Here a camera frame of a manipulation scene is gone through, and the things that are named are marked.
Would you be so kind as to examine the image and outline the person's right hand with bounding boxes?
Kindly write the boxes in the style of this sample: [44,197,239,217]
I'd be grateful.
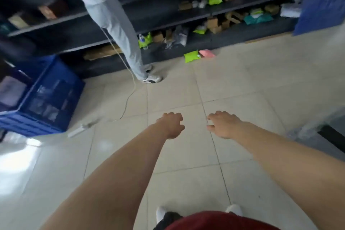
[206,111,245,140]

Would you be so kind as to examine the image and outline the white wrapped packet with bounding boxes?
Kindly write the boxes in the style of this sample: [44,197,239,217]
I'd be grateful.
[280,3,301,18]

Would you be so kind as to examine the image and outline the person's white shoe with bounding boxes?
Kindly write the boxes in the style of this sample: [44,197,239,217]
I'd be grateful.
[142,74,163,85]
[156,206,168,224]
[225,204,243,217]

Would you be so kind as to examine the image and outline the white power cable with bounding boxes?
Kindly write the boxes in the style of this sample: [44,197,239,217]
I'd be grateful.
[100,27,137,121]

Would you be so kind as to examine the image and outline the person's right forearm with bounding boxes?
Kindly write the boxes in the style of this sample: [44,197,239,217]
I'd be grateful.
[237,121,345,230]

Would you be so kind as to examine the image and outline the dark metal shelf unit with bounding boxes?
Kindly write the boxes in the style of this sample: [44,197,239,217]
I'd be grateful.
[0,0,300,79]

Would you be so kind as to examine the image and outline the person's left forearm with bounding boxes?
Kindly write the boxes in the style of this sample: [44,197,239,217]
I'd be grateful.
[40,124,168,230]

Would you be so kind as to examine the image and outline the clear plastic wrap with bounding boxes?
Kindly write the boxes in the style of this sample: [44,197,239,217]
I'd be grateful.
[286,107,345,155]

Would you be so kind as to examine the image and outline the grey plastic bag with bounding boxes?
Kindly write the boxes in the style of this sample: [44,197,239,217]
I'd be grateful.
[165,26,190,49]

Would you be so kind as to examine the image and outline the black frame bar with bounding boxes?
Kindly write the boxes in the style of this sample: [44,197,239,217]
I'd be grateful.
[318,124,345,155]

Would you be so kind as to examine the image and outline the flat brown cardboard piece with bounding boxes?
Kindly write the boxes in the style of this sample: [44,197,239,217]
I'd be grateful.
[83,45,122,61]

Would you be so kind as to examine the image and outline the white power strip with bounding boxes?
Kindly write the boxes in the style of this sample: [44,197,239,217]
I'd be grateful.
[67,123,95,139]

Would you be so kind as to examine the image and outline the blue plastic crate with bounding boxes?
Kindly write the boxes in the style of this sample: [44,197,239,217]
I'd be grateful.
[0,55,86,137]

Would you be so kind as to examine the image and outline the person's left hand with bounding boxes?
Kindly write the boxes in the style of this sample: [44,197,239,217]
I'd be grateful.
[156,112,186,140]

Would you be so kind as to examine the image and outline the blue plastic bin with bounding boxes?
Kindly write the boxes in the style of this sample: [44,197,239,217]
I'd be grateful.
[293,0,345,36]

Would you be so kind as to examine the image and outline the person's red shirt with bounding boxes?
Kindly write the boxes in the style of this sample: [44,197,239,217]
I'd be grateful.
[164,211,281,230]

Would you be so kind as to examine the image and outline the teal mailer packet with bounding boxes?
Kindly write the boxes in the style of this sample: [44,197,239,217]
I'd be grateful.
[244,13,274,26]

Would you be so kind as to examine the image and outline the person's black trousers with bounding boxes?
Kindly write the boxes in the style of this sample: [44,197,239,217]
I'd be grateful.
[153,211,184,230]

